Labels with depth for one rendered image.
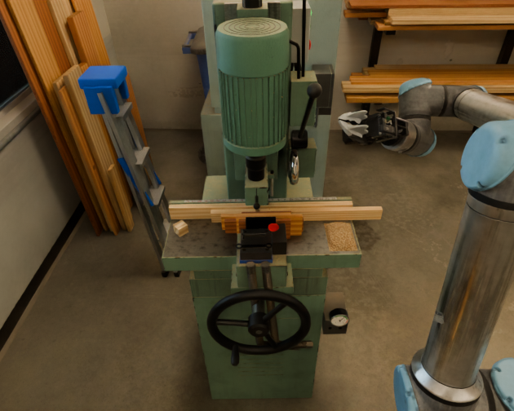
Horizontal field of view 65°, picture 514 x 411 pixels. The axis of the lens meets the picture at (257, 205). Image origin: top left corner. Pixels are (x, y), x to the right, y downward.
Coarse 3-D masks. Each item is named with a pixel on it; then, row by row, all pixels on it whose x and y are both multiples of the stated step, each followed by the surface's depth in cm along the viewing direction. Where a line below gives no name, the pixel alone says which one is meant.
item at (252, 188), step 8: (264, 168) 126; (264, 176) 122; (248, 184) 119; (256, 184) 119; (264, 184) 119; (248, 192) 119; (256, 192) 119; (264, 192) 119; (248, 200) 121; (264, 200) 121
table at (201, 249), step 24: (168, 240) 126; (192, 240) 126; (216, 240) 125; (288, 240) 125; (312, 240) 125; (168, 264) 122; (192, 264) 122; (216, 264) 122; (288, 264) 121; (312, 264) 122; (336, 264) 122; (240, 288) 114; (288, 288) 114
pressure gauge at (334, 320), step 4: (336, 308) 130; (340, 308) 130; (332, 312) 130; (336, 312) 129; (340, 312) 128; (344, 312) 129; (332, 316) 129; (336, 316) 129; (340, 316) 129; (344, 316) 129; (332, 320) 130; (336, 320) 130; (344, 320) 130; (348, 320) 130; (332, 324) 131; (336, 324) 131; (340, 324) 131; (344, 324) 131
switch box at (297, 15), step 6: (306, 0) 124; (294, 6) 119; (300, 6) 119; (306, 6) 119; (294, 12) 118; (300, 12) 118; (306, 12) 118; (294, 18) 119; (300, 18) 119; (306, 18) 119; (294, 24) 120; (300, 24) 120; (306, 24) 120; (294, 30) 121; (300, 30) 121; (306, 30) 121; (294, 36) 122; (300, 36) 122; (306, 36) 122; (300, 42) 123; (306, 42) 123; (294, 48) 124; (300, 48) 124; (306, 48) 124; (294, 54) 125; (300, 54) 125; (306, 54) 125; (294, 60) 126; (300, 60) 127; (306, 60) 127
